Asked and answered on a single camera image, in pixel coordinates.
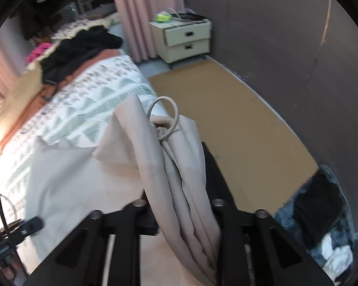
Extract green object on cabinet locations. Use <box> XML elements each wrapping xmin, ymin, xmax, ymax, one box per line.
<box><xmin>154</xmin><ymin>12</ymin><xmax>173</xmax><ymax>23</ymax></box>

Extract rust orange quilt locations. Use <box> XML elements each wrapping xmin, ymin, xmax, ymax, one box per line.
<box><xmin>0</xmin><ymin>48</ymin><xmax>121</xmax><ymax>162</ymax></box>

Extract beige large jacket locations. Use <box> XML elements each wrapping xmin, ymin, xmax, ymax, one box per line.
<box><xmin>26</xmin><ymin>95</ymin><xmax>221</xmax><ymax>285</ymax></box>

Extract white geometric patterned bedspread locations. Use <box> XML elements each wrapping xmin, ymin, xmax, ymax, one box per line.
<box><xmin>0</xmin><ymin>55</ymin><xmax>157</xmax><ymax>223</ymax></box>

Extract olive tan blanket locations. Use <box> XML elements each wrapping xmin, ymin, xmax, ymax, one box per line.
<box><xmin>0</xmin><ymin>66</ymin><xmax>43</xmax><ymax>134</ymax></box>

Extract right pink curtain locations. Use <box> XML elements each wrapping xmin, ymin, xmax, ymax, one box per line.
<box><xmin>114</xmin><ymin>0</ymin><xmax>184</xmax><ymax>63</ymax></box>

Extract white bedside drawer cabinet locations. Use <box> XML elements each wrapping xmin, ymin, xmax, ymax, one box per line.
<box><xmin>149</xmin><ymin>19</ymin><xmax>212</xmax><ymax>65</ymax></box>

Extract black camera cable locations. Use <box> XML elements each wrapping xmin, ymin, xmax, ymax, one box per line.
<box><xmin>0</xmin><ymin>161</ymin><xmax>28</xmax><ymax>278</ymax></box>

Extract brown cardboard sheet on floor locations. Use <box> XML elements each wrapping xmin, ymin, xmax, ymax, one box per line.
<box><xmin>150</xmin><ymin>59</ymin><xmax>317</xmax><ymax>214</ymax></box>

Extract black clothes pile on bed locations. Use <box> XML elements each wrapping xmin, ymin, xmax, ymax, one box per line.
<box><xmin>40</xmin><ymin>25</ymin><xmax>123</xmax><ymax>85</ymax></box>

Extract pink cloth on far bed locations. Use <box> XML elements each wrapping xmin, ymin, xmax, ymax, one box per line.
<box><xmin>26</xmin><ymin>42</ymin><xmax>53</xmax><ymax>64</ymax></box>

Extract white crumpled cloth on floor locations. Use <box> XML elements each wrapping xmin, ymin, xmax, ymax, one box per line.
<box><xmin>321</xmin><ymin>233</ymin><xmax>353</xmax><ymax>280</ymax></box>

